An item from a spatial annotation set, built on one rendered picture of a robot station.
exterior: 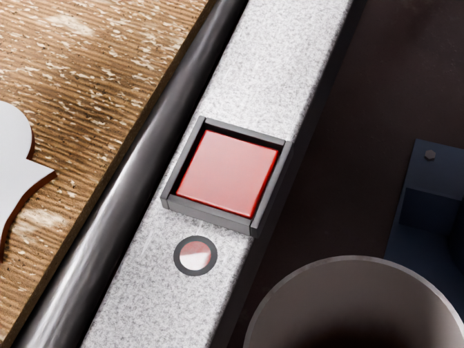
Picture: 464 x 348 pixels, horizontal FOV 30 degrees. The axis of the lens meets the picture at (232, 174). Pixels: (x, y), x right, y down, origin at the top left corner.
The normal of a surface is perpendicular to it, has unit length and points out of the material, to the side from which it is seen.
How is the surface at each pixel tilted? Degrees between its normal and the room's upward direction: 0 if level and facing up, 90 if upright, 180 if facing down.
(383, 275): 87
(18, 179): 0
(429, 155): 0
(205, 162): 0
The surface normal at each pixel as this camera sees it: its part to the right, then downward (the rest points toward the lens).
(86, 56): -0.07, -0.50
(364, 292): -0.21, 0.83
